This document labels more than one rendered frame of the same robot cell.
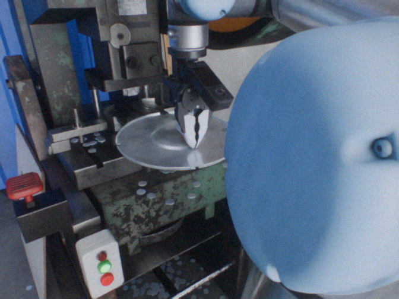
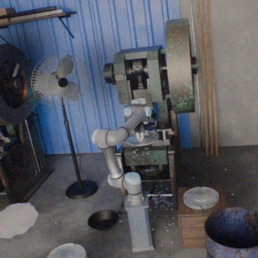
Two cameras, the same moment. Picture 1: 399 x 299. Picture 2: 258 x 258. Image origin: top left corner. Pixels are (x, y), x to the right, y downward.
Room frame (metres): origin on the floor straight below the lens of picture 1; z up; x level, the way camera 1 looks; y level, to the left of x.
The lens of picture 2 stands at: (-1.10, -1.84, 1.85)
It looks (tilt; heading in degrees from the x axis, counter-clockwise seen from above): 21 degrees down; 49
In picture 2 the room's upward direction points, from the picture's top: 8 degrees counter-clockwise
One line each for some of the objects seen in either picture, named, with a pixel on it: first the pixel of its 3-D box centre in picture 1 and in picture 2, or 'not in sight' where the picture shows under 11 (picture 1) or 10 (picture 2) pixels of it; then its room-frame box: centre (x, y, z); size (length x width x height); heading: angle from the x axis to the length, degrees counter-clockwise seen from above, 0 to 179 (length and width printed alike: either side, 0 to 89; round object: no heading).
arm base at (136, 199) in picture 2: not in sight; (135, 195); (0.27, -0.20, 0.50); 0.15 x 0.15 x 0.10
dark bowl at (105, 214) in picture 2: not in sight; (103, 222); (0.23, 0.28, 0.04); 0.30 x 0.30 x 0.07
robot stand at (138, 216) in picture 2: not in sight; (139, 223); (0.27, -0.20, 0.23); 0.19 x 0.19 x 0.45; 46
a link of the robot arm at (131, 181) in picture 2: not in sight; (132, 182); (0.26, -0.20, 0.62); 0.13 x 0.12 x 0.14; 104
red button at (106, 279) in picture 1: (107, 279); not in sight; (0.45, 0.20, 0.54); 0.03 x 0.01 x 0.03; 125
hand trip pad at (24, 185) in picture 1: (28, 197); not in sight; (0.50, 0.35, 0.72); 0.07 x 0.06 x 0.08; 35
